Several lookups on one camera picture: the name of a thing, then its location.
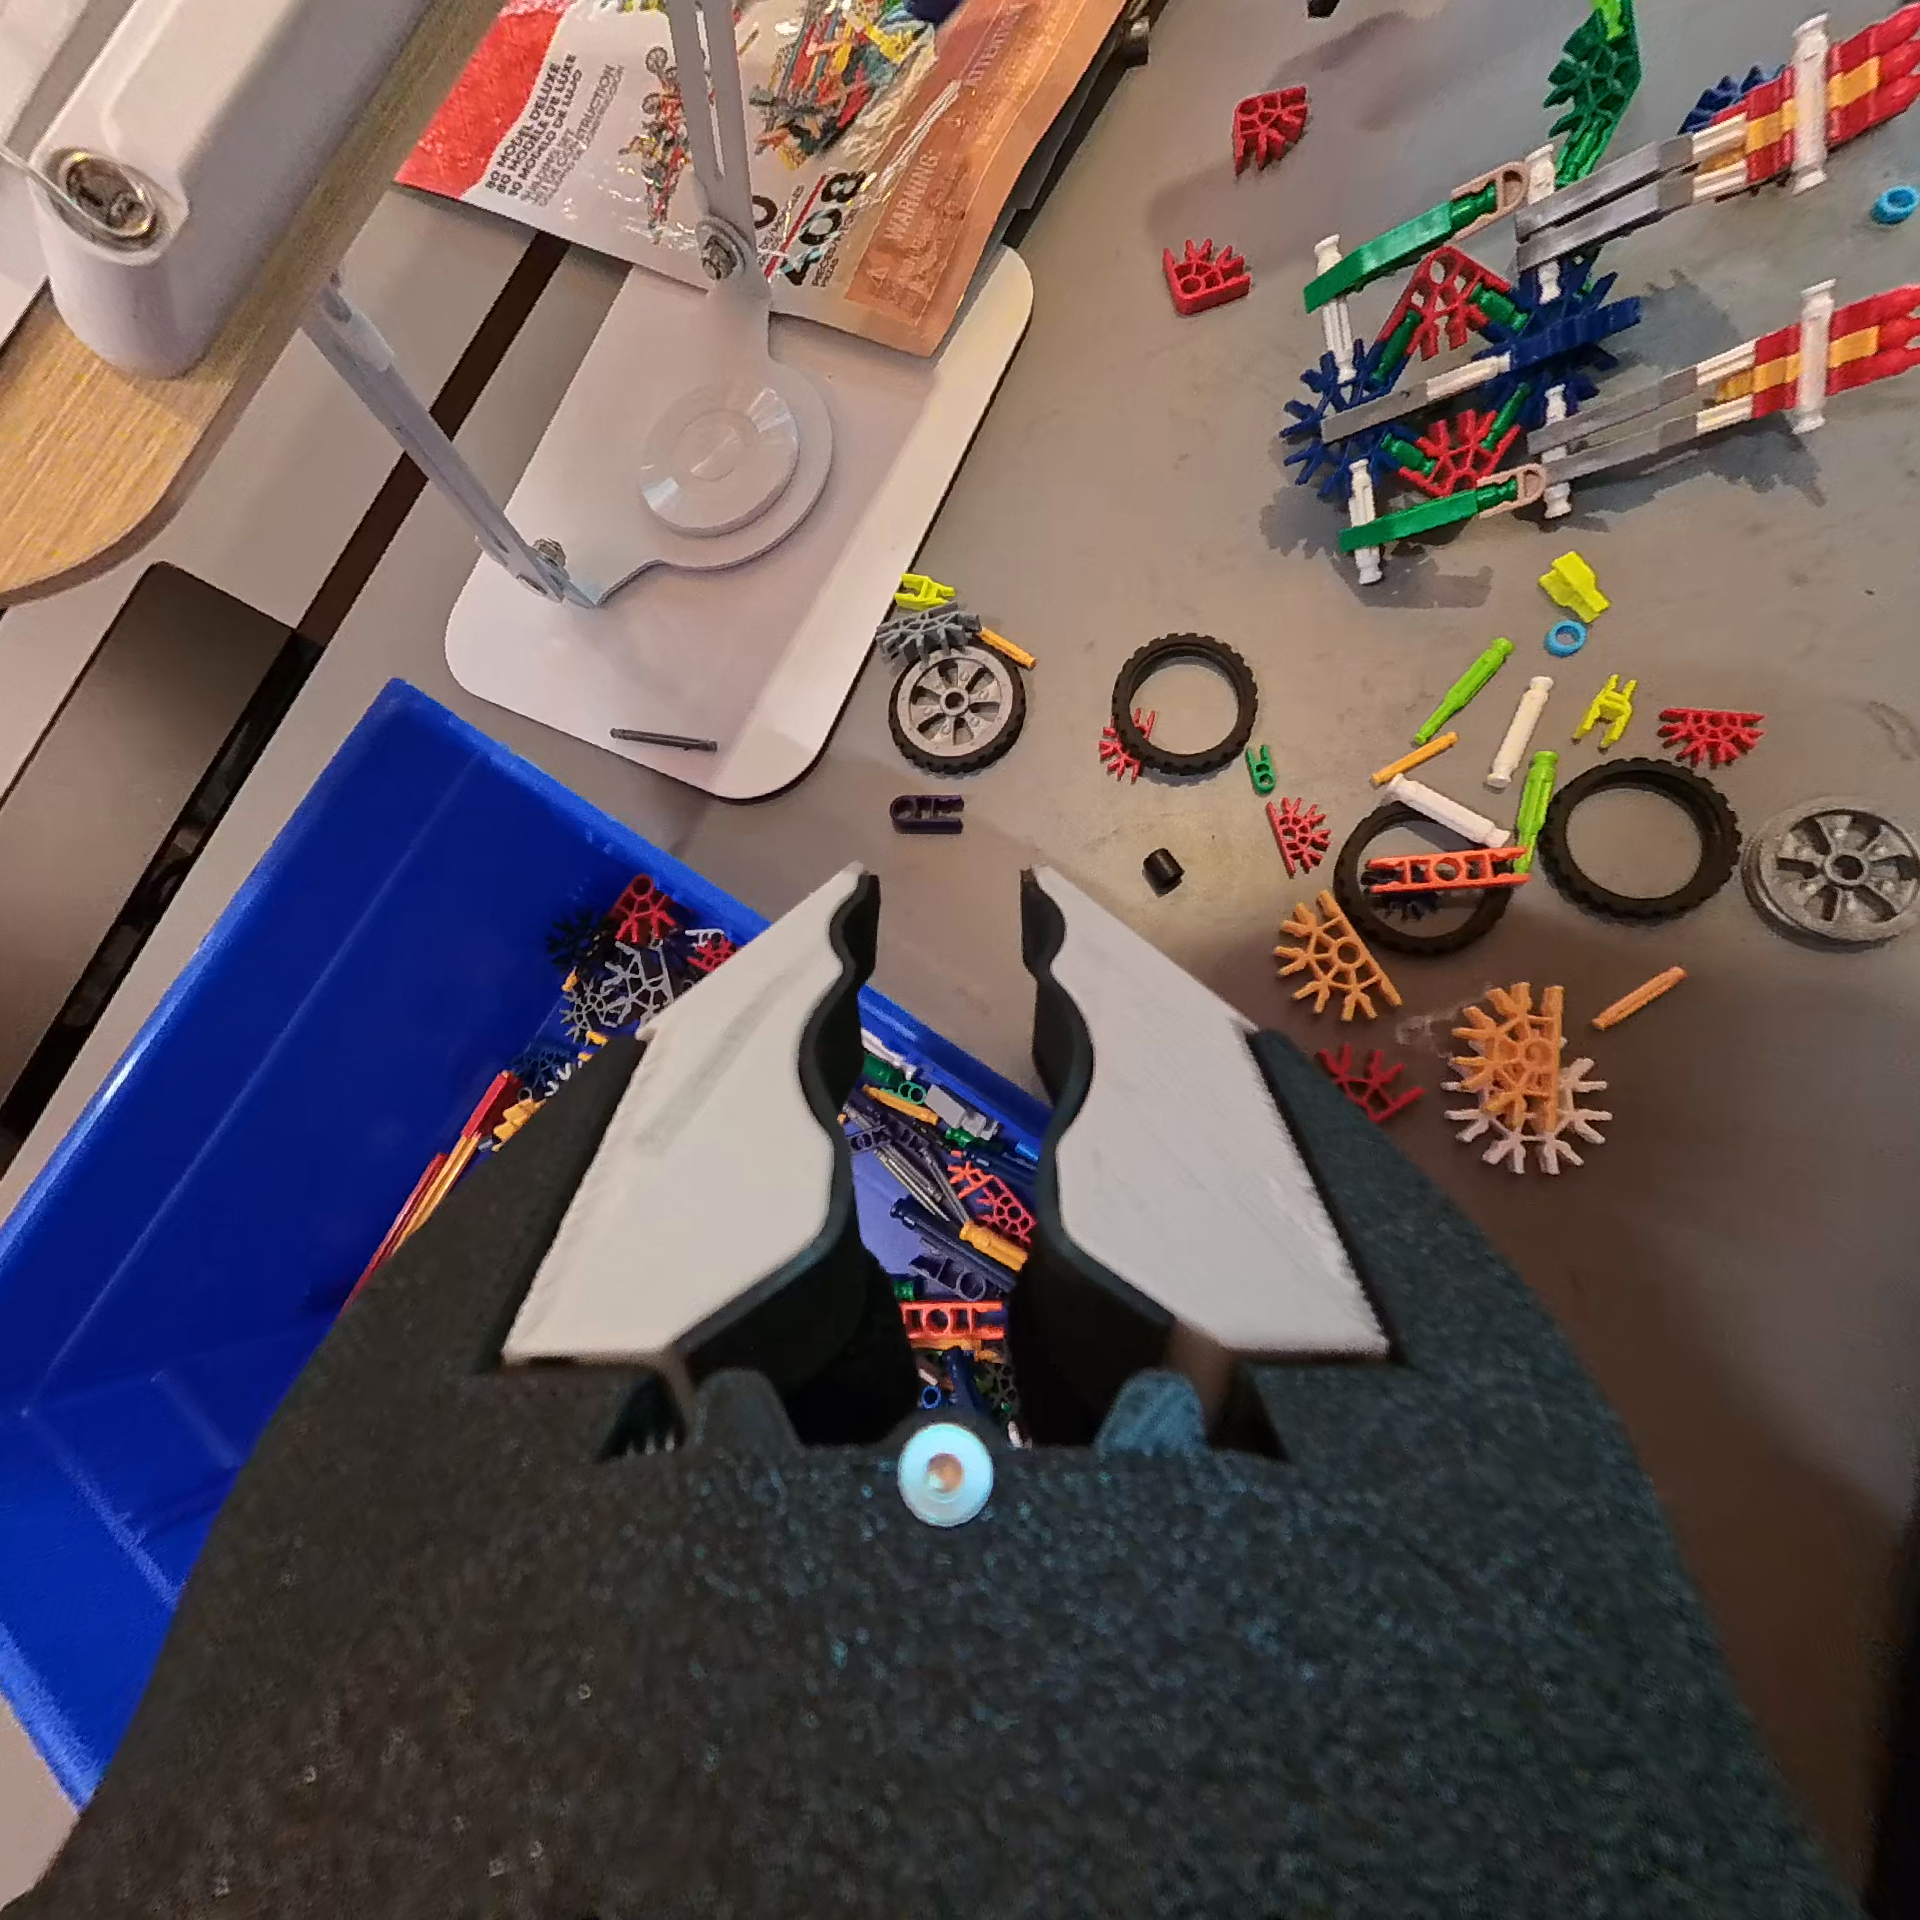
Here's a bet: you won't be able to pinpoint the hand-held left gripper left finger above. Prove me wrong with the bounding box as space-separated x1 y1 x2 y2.
498 862 886 1390

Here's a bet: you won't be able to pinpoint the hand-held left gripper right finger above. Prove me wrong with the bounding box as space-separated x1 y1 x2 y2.
1020 862 1394 1392

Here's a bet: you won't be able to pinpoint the pile of colourful toy pieces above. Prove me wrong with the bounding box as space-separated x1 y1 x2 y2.
352 874 1046 1420

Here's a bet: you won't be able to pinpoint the yellow snowflake connector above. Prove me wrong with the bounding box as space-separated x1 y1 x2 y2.
1447 982 1569 1114

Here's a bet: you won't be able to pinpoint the blue labelled storage bin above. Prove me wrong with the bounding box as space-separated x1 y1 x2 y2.
0 680 1051 1808

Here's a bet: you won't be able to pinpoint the black toy tyre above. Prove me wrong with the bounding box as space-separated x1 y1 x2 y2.
1332 802 1503 960
1537 757 1742 924
1112 634 1260 779

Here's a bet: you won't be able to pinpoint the yellow half-circle connector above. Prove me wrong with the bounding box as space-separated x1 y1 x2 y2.
1272 892 1404 1024

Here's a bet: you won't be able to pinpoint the white snowflake connector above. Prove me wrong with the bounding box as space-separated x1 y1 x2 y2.
1442 1056 1615 1176

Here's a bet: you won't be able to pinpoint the orange ladder connector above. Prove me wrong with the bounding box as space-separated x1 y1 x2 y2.
1366 843 1532 896

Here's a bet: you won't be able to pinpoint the white toy rod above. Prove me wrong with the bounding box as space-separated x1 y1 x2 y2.
1489 674 1556 788
1371 774 1513 848

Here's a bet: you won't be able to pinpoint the toy wheel with grey hub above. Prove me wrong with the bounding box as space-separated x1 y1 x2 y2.
887 645 1032 778

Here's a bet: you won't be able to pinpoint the white desk stand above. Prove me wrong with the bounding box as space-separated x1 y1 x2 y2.
0 0 1038 800

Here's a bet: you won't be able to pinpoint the grey wheel hub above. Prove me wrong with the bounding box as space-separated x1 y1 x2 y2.
1739 797 1920 947

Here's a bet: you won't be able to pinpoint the colourful toy model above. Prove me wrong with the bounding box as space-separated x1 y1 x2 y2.
1281 0 1920 588

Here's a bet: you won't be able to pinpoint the rounded wooden board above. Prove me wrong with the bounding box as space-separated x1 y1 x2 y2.
0 0 519 605

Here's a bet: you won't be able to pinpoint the toy set instruction booklet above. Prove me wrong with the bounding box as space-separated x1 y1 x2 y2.
393 0 1129 358

